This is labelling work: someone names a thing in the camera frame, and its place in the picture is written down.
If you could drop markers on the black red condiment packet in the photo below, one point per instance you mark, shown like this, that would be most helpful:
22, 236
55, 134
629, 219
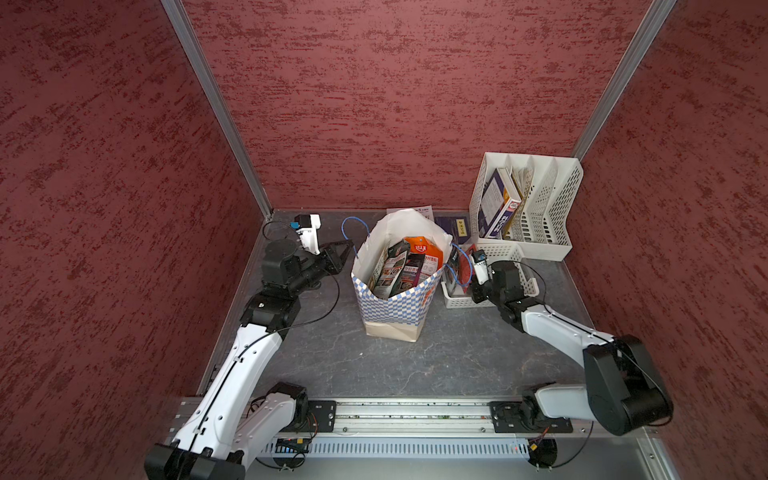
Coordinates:
410, 274

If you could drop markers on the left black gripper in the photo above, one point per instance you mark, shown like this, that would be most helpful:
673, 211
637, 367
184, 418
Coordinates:
335, 261

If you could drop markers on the blue checkered paper bag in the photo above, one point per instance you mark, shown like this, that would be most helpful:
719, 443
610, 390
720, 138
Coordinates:
400, 317

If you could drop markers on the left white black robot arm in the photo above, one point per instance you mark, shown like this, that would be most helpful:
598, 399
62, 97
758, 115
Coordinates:
221, 440

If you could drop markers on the white file organizer rack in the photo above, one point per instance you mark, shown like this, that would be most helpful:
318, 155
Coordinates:
550, 185

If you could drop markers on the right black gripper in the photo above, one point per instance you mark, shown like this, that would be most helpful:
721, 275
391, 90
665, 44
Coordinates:
475, 293

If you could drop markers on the aluminium mounting rail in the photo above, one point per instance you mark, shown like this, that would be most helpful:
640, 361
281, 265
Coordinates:
378, 417

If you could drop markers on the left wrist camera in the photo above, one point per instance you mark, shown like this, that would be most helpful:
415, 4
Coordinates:
306, 227

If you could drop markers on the orange red condiment packet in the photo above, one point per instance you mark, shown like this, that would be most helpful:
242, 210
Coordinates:
425, 256

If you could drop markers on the white green condiment packet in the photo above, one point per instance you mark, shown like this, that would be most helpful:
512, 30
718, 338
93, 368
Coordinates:
388, 268

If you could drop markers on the white plastic basket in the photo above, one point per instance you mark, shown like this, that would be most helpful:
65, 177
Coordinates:
508, 275

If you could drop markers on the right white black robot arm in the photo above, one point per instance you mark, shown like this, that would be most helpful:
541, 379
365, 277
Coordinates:
622, 389

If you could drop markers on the blue white box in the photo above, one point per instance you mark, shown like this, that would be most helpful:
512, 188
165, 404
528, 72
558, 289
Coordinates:
499, 203

